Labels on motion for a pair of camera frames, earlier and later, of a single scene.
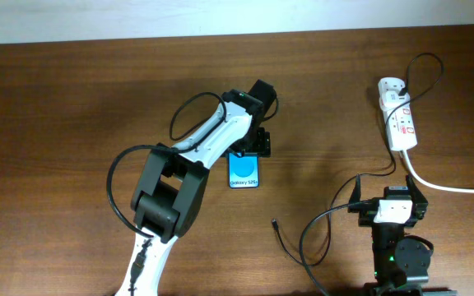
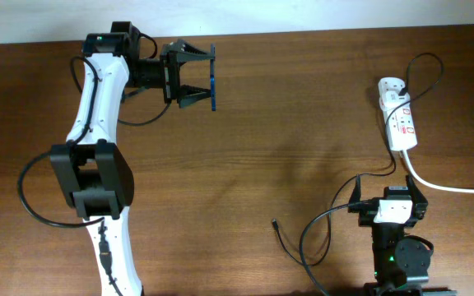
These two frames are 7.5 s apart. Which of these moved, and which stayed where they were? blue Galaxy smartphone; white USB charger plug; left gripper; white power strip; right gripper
Moved: left gripper; blue Galaxy smartphone
Stayed: white USB charger plug; white power strip; right gripper
